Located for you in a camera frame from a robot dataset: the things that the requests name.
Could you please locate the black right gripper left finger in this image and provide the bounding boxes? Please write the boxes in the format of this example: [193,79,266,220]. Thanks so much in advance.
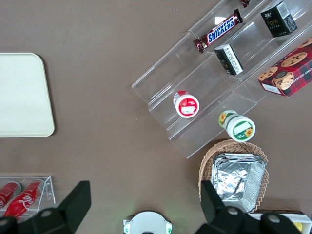
[0,180,92,234]

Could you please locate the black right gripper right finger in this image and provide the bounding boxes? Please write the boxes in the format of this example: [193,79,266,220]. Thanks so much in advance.
[196,180,303,234]

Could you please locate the light tan wicker basket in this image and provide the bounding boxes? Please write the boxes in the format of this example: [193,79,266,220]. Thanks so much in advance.
[198,139,270,213]

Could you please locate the cream rectangular tray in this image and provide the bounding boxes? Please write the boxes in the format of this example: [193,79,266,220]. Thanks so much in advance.
[0,52,55,138]

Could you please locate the clear acrylic can holder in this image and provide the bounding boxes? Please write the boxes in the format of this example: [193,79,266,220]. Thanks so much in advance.
[0,175,56,218]

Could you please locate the stacked aluminium foil trays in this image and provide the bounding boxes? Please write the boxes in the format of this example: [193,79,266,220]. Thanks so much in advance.
[211,153,266,213]

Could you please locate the red cola can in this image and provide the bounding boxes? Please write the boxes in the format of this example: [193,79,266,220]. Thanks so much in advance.
[0,181,22,211]
[2,181,45,218]

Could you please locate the white round robot flange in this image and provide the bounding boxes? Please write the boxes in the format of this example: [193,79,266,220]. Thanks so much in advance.
[123,211,173,234]

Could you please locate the green sunflower lidded cup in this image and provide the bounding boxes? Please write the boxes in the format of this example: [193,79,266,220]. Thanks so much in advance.
[218,109,256,142]

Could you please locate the red lidded yogurt cup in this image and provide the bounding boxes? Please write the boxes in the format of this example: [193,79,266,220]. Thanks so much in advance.
[173,90,200,118]

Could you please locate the clear acrylic stepped shelf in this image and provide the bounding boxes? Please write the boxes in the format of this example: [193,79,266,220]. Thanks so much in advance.
[131,0,312,159]

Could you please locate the small black carton box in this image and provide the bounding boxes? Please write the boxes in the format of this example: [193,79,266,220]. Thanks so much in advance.
[214,44,244,76]

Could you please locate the red plaid cookie box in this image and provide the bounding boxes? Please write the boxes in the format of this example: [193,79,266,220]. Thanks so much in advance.
[257,37,312,98]

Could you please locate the Snickers chocolate bar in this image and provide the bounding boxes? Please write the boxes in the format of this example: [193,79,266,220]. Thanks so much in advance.
[193,9,244,54]

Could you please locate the tall black carton box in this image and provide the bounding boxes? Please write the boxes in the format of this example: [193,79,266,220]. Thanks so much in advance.
[260,0,298,38]

